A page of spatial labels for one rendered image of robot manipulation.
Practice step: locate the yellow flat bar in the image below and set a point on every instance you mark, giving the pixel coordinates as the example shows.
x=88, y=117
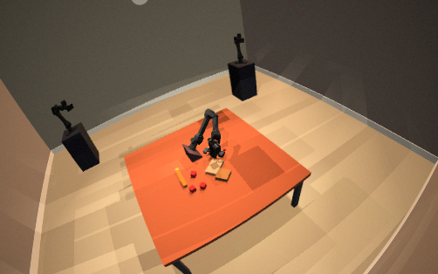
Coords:
x=182, y=180

